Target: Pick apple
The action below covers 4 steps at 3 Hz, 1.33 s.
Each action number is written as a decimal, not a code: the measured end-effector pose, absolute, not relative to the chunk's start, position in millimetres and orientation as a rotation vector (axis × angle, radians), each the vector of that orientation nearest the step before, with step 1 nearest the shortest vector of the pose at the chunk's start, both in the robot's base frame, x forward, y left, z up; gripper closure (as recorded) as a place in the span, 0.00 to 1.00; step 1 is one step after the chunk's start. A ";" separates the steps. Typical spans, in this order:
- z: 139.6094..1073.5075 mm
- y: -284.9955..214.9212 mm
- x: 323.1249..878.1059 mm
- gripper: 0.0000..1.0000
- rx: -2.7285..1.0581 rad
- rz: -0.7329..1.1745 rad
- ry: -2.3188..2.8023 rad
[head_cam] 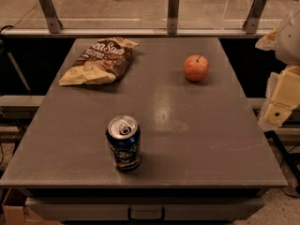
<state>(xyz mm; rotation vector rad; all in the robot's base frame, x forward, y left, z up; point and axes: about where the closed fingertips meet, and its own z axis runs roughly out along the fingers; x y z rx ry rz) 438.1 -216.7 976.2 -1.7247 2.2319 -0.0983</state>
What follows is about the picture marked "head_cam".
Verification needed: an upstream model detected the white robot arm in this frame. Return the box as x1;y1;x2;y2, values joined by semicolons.
255;8;300;130

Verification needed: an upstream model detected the red apple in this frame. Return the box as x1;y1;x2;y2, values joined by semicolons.
184;54;209;83

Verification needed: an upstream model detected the blue soda can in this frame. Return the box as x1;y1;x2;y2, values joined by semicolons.
106;115;141;172

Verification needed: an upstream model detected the brown chip bag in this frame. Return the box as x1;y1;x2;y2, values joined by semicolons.
59;37;138;86

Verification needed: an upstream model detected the glass barrier panel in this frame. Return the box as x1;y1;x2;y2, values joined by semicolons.
0;0;300;38

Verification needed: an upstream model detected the cardboard box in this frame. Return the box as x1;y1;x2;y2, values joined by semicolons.
2;188;61;225

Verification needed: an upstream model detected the middle metal bracket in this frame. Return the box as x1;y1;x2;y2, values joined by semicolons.
167;0;180;34

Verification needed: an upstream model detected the metal bracket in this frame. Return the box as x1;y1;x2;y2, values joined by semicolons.
38;0;62;34
243;0;267;35
167;0;180;34

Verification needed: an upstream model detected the left metal bracket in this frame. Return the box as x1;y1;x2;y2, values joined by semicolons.
38;0;62;34

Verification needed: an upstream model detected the right metal bracket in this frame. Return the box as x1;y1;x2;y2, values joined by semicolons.
243;0;267;35

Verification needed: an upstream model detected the grey drawer with handle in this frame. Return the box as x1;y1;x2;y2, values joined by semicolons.
25;197;264;222

